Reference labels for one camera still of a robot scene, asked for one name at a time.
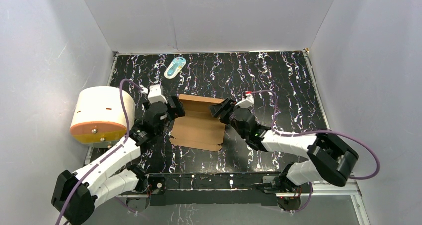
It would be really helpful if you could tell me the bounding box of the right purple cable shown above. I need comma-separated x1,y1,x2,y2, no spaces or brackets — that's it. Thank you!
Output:
245,89,381,214

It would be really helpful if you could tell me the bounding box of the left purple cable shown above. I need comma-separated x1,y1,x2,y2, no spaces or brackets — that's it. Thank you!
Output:
54,79,146,225

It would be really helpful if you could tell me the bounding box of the brown cardboard box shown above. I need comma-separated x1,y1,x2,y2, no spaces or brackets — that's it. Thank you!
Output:
169,94,225,152

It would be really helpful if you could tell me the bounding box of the white orange round container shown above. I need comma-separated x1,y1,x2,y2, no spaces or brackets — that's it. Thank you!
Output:
69,86,135,144

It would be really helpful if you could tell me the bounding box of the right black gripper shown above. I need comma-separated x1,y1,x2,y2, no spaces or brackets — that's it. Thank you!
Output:
208,97,247,139

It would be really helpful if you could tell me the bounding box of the purple cable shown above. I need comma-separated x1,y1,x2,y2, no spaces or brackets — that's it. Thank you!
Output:
54,79,146,225
245,89,381,214

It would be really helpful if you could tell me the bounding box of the blue white blister package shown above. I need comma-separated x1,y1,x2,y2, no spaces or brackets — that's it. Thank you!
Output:
164,57,186,79

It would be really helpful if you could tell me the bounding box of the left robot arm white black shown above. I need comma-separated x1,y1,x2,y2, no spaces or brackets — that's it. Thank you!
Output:
51,95,185,225

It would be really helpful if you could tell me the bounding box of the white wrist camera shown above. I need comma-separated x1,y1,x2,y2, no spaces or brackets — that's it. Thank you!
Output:
235,91,254,108
141,84,167,104

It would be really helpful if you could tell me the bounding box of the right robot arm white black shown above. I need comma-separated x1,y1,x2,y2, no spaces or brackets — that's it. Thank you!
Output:
209,98,359,193

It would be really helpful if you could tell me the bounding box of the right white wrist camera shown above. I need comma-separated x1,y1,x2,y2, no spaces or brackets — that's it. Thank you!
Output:
235,91,254,108

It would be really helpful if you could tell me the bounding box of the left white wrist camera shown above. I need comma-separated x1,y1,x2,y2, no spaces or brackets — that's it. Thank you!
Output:
141,84,167,104

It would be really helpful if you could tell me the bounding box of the aluminium front rail frame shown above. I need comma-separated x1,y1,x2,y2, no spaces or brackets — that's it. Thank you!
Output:
57,172,372,225

